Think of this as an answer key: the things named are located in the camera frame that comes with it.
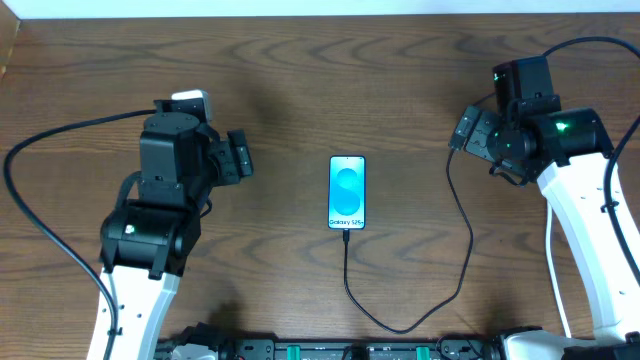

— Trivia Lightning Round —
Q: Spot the blue Galaxy smartphone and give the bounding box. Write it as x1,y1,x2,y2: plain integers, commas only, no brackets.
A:
328,155,366,230

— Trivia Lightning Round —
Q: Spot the black USB charging cable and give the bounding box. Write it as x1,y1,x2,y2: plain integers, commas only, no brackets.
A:
342,92,496,335

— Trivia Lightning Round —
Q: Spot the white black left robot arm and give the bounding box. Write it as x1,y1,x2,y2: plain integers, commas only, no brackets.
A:
88,90,253,359

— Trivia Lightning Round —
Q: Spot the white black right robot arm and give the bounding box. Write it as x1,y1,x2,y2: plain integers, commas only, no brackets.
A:
449,56,639,359

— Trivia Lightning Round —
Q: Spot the brown cardboard panel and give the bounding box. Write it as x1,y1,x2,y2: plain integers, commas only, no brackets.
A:
0,1,21,78

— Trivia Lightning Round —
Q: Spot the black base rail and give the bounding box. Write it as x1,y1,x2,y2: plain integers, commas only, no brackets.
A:
152,323,502,360

